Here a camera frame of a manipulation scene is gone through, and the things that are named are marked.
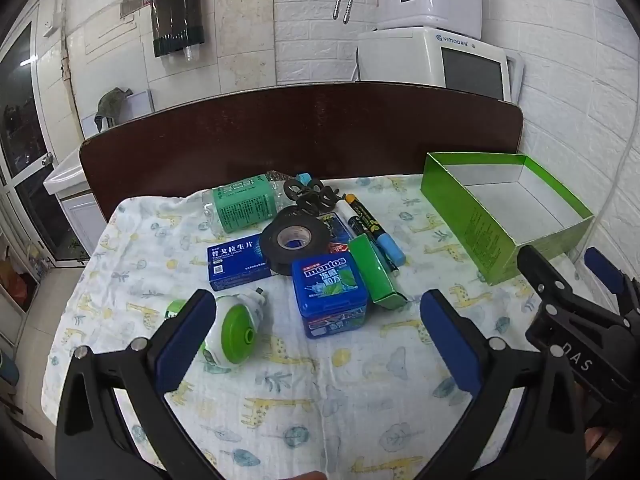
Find green cardboard box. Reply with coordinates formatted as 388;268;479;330
420;151;595;287

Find blue mint box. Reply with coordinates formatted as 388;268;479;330
291;255;369;339

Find white water purifier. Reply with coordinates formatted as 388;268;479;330
372;0;483;41

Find small green box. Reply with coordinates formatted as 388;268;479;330
347;235;407;309

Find black tape roll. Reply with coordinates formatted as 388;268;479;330
260;209;331;277

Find blue medicine box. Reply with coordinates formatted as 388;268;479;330
206;235;274;292

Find plastic bottle with green label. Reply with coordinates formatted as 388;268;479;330
202;170;315;234

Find white green mosquito repellent plug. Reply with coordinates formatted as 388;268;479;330
164;287;272;372

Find black marker with blue cap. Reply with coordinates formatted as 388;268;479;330
346;193;407;267

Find glass door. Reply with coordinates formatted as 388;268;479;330
0;5;86;266

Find orange plastic bag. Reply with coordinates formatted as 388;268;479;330
0;260;31;311

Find white sink cabinet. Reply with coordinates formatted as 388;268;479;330
44;152;108;261

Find black scissors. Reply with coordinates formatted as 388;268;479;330
282;178;342;216

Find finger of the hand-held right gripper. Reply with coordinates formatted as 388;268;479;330
516;245;592;327
583;247;640;319

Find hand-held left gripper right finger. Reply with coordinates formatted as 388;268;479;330
419;288;586;480

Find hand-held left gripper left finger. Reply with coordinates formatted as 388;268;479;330
55;288;218;480

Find blue red card pack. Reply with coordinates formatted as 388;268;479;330
320;212;352;257

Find brown wooden board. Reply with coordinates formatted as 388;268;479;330
79;82;525;223

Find white flat panel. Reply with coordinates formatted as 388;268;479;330
504;51;526;104

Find giraffe printed cloth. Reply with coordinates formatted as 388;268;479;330
42;175;586;480

